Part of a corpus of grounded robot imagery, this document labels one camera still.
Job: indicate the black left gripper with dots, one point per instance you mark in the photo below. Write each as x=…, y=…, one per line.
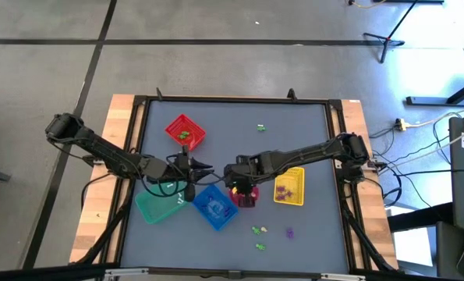
x=186, y=171

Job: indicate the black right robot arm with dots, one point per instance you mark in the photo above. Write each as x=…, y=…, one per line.
x=313, y=150

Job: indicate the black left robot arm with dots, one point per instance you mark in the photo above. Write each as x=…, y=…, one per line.
x=110, y=156

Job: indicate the black tripod stand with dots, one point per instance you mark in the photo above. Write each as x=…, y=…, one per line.
x=388, y=39

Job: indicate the purple plastic spider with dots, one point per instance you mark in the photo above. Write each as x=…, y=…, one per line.
x=281, y=197
x=289, y=194
x=280, y=189
x=290, y=233

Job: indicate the dark grey equipment box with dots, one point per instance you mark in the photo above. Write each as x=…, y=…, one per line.
x=448, y=250

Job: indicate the blue plastic basket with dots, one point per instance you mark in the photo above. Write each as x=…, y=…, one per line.
x=216, y=218

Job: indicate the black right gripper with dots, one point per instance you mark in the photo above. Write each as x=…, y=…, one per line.
x=247, y=197

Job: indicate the pink plastic bowl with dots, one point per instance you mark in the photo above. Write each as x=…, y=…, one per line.
x=256, y=192

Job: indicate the black table frame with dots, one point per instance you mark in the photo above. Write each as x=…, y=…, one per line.
x=216, y=98

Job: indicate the black desk leg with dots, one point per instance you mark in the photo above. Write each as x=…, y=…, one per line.
x=430, y=101
x=415, y=220

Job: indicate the teal plastic bin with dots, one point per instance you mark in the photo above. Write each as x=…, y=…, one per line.
x=153, y=210

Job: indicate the white power strip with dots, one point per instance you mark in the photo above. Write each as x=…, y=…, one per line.
x=400, y=125

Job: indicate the yellow plastic basket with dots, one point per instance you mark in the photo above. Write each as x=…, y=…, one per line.
x=296, y=183

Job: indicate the red plastic basket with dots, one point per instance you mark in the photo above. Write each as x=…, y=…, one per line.
x=196, y=134

